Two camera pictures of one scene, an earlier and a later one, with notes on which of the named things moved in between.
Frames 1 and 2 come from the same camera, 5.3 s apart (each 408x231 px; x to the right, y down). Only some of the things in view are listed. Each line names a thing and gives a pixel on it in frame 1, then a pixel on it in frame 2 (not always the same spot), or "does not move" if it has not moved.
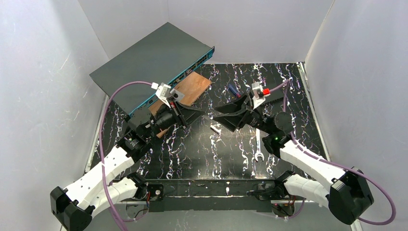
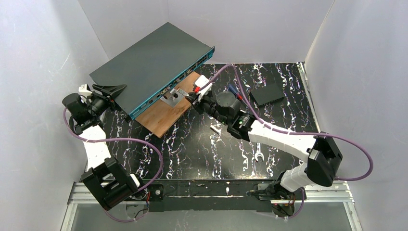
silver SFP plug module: [215, 129] does not move
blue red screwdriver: [234, 92] does not move
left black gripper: [178, 113] -> [104, 98]
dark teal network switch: [159, 57] does not move
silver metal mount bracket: [177, 95] does not move
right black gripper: [245, 110] -> [197, 100]
